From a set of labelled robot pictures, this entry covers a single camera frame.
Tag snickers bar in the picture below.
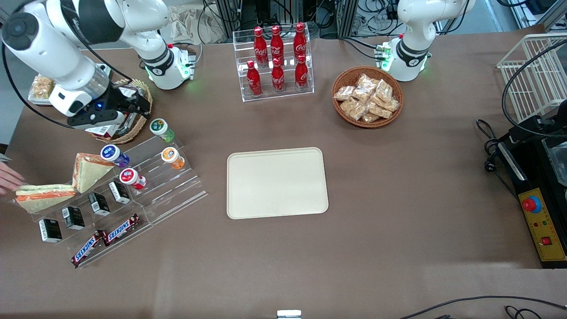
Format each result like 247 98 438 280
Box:
70 230 107 268
103 214 140 246

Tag white snack tray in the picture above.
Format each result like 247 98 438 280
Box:
28 75 56 106

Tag curled black cable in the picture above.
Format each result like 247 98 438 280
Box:
504 305 544 319

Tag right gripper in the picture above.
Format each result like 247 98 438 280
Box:
67 90 152 131

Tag black cable with plug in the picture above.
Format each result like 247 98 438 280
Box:
476 119 519 195

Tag rice cracker packet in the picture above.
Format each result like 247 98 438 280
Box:
32 76 55 99

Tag white labelled snack packet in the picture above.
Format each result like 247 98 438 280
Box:
85 113 139 138

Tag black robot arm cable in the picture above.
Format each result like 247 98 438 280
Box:
0 40 77 130

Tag small black box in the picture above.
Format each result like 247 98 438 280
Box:
88 192 111 217
109 180 131 204
39 218 63 243
62 206 85 230

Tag triangular wrapped sandwich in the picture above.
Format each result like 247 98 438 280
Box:
72 152 117 194

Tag clear plastic bin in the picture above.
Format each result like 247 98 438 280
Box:
543 137 567 187

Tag black looped cable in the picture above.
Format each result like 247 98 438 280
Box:
501 40 567 139

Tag clear acrylic bottle rack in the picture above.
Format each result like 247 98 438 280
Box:
233 27 315 103

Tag orange gum bottle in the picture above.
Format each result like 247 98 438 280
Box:
161 147 185 170

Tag flat wrapped sandwich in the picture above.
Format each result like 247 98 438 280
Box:
15 184 77 214

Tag beige plastic tray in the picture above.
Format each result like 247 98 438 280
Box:
226 147 329 220

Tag green gum bottle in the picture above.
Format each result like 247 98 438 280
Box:
149 118 175 143

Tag yellow control panel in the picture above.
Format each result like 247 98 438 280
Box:
517 188 567 263

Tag clear acrylic stepped display stand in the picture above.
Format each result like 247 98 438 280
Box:
11 133 209 269

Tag brown wicker snack basket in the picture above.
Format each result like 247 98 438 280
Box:
332 66 404 129

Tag red gum bottle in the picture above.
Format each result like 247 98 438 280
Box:
119 167 147 190

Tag aluminium frame post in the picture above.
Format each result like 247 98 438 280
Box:
337 0 359 39

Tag crumpled beige paper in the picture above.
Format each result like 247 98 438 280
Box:
168 5 224 45

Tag red cola bottle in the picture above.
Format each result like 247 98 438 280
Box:
270 25 284 66
253 27 269 68
293 23 307 62
295 54 309 91
246 60 262 97
271 58 285 93

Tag black machine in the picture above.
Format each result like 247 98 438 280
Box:
496 100 567 269

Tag light wicker basket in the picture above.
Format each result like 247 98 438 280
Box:
89 79 153 144

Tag long black cable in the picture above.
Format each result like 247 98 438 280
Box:
399 296 567 319

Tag purple gum bottle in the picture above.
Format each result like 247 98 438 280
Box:
100 144 130 168

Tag white wire basket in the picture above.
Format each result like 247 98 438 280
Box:
496 33 567 124

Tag person hand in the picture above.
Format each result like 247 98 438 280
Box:
0 162 25 196

